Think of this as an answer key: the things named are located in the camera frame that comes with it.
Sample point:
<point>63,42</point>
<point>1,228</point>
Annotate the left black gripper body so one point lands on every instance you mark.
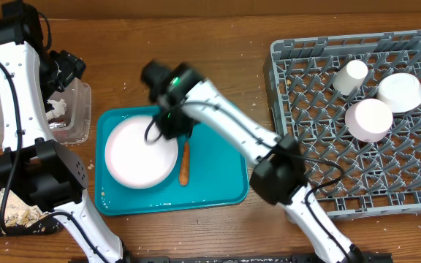
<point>57,69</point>

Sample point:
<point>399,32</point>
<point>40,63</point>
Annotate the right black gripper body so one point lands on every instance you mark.
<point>174,126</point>

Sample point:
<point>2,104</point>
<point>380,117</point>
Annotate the white napkin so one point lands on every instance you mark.
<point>59,109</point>

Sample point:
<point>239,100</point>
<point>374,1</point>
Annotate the orange carrot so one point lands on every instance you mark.
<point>185,162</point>

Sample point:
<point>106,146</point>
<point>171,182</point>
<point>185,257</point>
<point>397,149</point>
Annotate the large white round plate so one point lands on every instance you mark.
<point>136,155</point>

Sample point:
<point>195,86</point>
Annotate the food scraps rice pile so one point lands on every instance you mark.
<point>18,213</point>

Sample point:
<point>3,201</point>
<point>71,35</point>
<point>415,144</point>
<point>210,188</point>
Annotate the white cup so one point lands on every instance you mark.
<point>350,77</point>

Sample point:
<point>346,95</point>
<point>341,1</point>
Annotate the small white round plate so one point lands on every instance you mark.
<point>369,120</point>

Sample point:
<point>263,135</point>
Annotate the white bowl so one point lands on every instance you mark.
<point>401,92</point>

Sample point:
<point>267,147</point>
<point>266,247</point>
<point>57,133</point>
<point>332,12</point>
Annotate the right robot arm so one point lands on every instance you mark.
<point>186,98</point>

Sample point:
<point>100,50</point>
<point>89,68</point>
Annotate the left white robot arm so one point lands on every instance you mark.
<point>33,165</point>

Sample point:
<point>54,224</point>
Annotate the clear plastic waste bin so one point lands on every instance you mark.
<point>73,126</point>

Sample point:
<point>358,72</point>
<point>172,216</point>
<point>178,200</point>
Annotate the grey dishwasher rack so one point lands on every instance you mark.
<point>381,177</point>

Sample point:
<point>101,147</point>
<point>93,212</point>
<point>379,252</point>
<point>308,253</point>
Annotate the teal plastic serving tray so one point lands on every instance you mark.
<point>217,173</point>

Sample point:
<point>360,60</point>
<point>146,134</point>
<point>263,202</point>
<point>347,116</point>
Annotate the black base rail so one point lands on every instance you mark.
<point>294,258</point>

